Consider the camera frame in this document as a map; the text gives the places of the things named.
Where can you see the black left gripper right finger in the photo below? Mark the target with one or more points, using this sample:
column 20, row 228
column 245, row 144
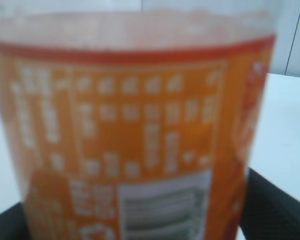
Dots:
column 269, row 213

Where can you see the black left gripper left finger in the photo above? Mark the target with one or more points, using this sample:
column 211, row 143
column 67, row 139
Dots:
column 13, row 225

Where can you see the orange Mirinda soda bottle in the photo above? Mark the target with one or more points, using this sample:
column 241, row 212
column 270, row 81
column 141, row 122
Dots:
column 132, row 125

